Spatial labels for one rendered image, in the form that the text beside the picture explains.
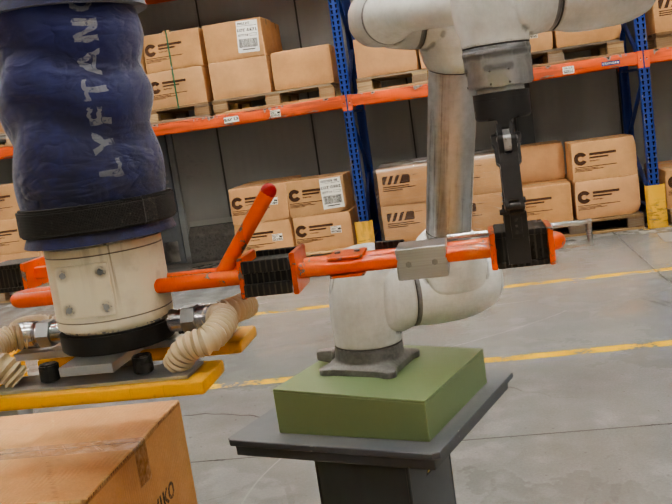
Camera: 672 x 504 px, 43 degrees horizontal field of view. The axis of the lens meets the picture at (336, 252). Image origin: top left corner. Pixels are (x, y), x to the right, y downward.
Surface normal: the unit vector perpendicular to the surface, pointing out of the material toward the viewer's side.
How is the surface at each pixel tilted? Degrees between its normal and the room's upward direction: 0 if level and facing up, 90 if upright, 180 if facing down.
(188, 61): 94
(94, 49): 108
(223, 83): 90
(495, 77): 90
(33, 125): 74
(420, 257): 90
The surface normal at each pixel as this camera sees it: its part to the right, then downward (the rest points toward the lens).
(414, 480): 0.87, -0.05
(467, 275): 0.37, 0.34
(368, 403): -0.47, 0.20
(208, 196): -0.14, 0.17
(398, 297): 0.27, 0.09
